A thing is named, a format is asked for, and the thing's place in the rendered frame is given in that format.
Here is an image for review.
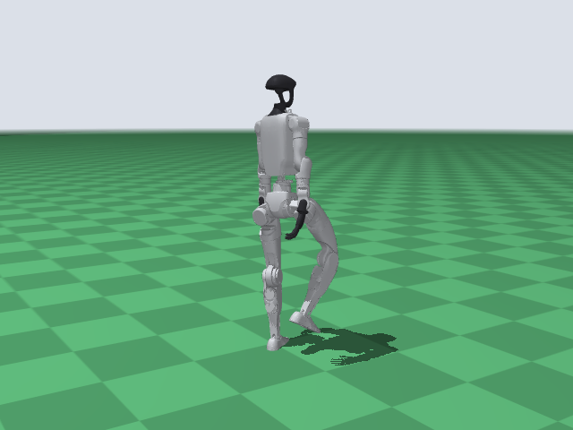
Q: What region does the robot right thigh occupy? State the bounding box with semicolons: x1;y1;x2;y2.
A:
288;197;338;267

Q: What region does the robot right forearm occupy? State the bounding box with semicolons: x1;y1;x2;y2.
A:
295;157;312;210

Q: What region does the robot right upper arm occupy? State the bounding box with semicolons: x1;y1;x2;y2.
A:
288;116;310;172

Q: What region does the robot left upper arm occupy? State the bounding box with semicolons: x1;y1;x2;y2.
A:
254;120;265;170

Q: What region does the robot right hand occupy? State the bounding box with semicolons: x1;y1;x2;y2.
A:
285;199;309;240

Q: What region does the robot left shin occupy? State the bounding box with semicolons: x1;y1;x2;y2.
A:
262;269;282;340

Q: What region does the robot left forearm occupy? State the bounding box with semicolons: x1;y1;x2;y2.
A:
258;165;271;203

